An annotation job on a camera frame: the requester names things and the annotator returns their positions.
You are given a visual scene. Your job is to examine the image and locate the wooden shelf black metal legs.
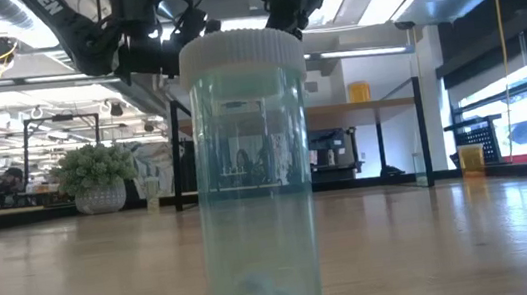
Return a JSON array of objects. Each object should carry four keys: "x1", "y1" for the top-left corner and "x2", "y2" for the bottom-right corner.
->
[{"x1": 162, "y1": 70, "x2": 437, "y2": 220}]

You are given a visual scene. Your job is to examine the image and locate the teal medicine bottle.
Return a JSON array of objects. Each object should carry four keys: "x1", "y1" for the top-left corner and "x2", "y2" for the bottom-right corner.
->
[{"x1": 173, "y1": 21, "x2": 336, "y2": 295}]

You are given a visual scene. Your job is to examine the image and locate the long ceiling light strip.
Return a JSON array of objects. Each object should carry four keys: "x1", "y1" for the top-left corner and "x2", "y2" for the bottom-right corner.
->
[
  {"x1": 0, "y1": 55, "x2": 183, "y2": 96},
  {"x1": 302, "y1": 39, "x2": 417, "y2": 67}
]

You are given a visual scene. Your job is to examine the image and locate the black aluminium rig frame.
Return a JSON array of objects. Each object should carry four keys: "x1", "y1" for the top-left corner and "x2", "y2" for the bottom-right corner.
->
[{"x1": 0, "y1": 147, "x2": 527, "y2": 247}]

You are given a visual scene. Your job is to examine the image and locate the green succulent in patterned pot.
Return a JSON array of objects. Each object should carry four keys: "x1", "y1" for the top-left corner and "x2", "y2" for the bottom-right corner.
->
[{"x1": 45, "y1": 137, "x2": 144, "y2": 221}]

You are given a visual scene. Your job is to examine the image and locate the small clear medicine bottle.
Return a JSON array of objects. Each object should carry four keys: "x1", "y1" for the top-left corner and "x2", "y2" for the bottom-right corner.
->
[
  {"x1": 411, "y1": 150, "x2": 430, "y2": 189},
  {"x1": 142, "y1": 174, "x2": 165, "y2": 214}
]

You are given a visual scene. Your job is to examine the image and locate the black ceiling cord reel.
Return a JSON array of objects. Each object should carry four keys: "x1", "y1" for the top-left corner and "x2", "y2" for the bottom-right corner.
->
[{"x1": 0, "y1": 34, "x2": 22, "y2": 66}]

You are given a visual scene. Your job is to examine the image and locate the black metal frame stand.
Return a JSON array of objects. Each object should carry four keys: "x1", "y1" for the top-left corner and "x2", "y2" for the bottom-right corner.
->
[{"x1": 17, "y1": 109, "x2": 109, "y2": 194}]

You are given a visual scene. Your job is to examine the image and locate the red seat cushion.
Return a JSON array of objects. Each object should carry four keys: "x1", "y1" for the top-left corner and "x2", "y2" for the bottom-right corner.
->
[{"x1": 500, "y1": 152, "x2": 527, "y2": 168}]

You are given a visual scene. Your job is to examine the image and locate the black dome object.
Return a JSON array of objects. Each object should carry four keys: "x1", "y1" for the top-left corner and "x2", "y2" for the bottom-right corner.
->
[{"x1": 378, "y1": 162, "x2": 407, "y2": 179}]

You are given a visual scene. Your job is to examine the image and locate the silver ventilation duct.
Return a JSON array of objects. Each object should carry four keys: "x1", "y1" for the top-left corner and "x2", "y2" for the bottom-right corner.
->
[{"x1": 0, "y1": 0, "x2": 175, "y2": 138}]

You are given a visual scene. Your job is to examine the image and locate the person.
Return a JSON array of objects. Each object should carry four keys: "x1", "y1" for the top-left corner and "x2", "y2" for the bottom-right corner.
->
[{"x1": 0, "y1": 165, "x2": 29, "y2": 199}]

